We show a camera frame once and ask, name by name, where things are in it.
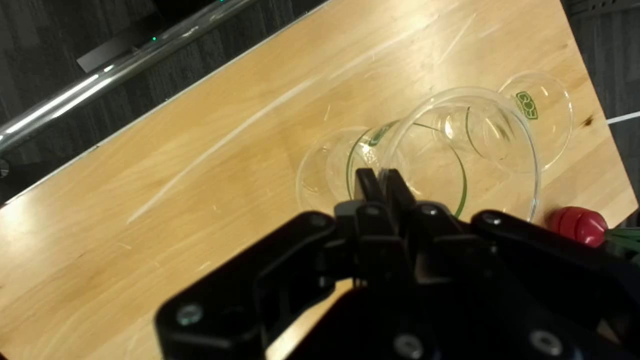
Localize clear plastic cup green logo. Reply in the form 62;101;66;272
496;70;574;172

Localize large clear plastic cup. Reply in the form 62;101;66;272
382;86;545;224

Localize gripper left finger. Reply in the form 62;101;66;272
154;168;408;360

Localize black device with green light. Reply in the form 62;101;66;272
76;0;236;74

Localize red toy vegetable green leaves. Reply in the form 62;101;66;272
546;205;640;262

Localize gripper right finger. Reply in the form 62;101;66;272
384;168;640;360

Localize silver metal rail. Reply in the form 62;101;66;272
0;0;257;152

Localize white cable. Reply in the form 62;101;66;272
606;111;640;125

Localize clear plastic cup green ring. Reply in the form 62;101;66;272
295;121;469;219

